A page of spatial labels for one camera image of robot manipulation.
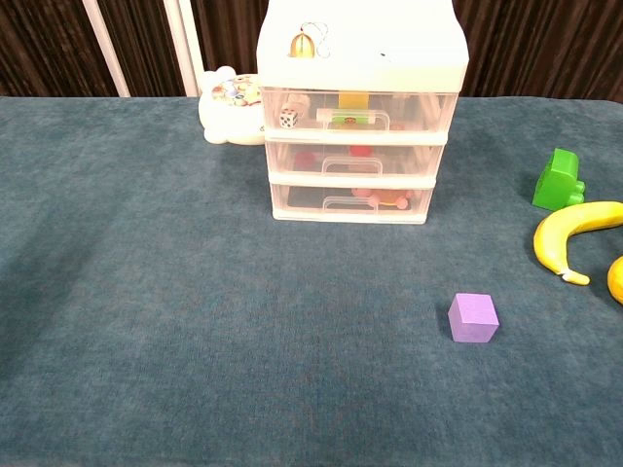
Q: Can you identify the clear plastic drawer with tube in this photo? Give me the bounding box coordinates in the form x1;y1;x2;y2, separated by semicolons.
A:
261;87;458;135

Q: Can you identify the clear drawer with pink toy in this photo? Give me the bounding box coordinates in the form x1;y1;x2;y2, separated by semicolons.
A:
270;184;435;218

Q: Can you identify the clear drawer with red balls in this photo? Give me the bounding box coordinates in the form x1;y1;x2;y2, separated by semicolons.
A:
265;141;445;179

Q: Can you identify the white plastic drawer cabinet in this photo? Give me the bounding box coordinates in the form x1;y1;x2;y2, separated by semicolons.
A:
256;0;471;226

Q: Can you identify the pink toy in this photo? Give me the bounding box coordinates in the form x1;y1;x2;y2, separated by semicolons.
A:
350;188;415;210

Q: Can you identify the green and white tube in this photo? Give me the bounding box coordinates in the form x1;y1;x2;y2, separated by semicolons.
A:
328;112;379;126

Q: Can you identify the teal table mat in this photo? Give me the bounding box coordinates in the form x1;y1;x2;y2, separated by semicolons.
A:
0;95;623;467

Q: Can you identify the white fishing game toy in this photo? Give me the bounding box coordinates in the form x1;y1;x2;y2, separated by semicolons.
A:
198;66;267;146

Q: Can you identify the purple cube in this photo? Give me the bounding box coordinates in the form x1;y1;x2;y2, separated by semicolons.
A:
447;293;500;343

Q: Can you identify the small gold bell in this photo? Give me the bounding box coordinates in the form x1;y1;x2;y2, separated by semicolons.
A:
289;29;313;59

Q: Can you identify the yellow banana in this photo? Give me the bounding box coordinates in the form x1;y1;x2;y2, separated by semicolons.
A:
532;200;623;286

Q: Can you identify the green toy brick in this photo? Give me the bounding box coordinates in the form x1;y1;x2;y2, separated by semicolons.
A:
531;148;587;211

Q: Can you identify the yellow pear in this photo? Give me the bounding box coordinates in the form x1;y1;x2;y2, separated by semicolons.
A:
606;256;623;306

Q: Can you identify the white metal frame post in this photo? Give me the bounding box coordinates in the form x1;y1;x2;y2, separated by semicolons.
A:
81;0;131;97
163;0;204;97

